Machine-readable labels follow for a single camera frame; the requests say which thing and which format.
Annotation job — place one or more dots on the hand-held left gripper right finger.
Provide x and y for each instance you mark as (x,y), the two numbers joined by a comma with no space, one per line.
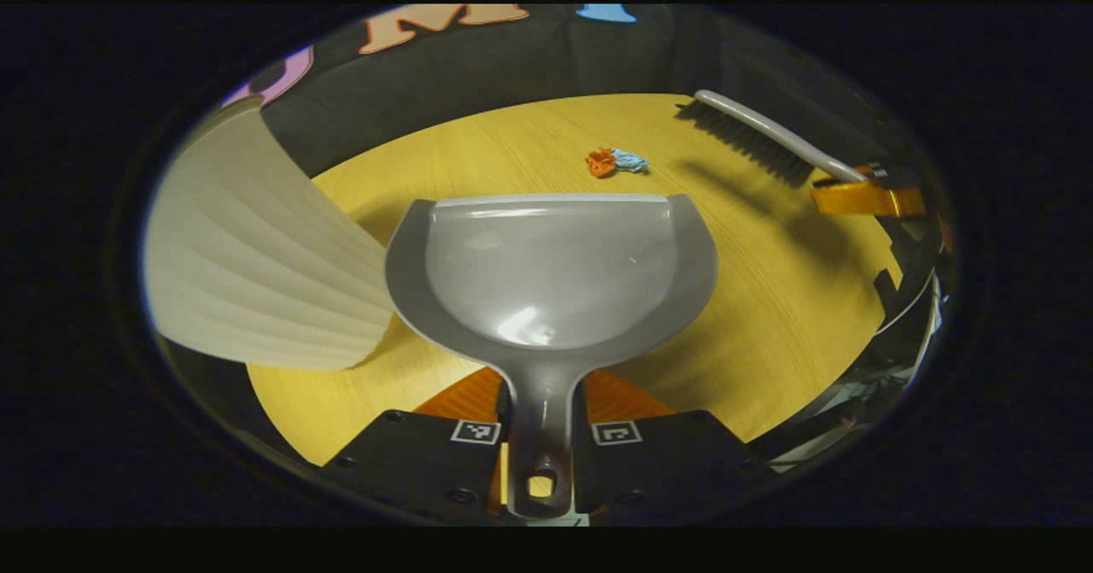
(666,462)

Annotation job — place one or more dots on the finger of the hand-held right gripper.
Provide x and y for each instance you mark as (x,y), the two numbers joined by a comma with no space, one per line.
(862,200)

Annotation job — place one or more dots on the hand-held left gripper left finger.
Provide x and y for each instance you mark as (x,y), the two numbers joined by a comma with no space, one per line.
(410,462)

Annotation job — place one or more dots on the small grey broom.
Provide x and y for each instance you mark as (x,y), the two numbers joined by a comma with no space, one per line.
(751,142)

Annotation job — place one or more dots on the grey plastic dustpan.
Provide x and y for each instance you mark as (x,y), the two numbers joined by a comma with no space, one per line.
(546,283)

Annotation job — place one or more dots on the blue paper scrap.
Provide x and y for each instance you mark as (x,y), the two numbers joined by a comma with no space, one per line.
(630,160)

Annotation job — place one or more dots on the white ribbed garbage bin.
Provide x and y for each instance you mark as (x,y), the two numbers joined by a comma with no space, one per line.
(256,257)

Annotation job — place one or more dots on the orange paper scrap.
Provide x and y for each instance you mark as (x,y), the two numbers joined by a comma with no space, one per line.
(600,163)

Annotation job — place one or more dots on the black backdrop cloth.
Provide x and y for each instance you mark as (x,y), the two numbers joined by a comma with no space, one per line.
(512,69)

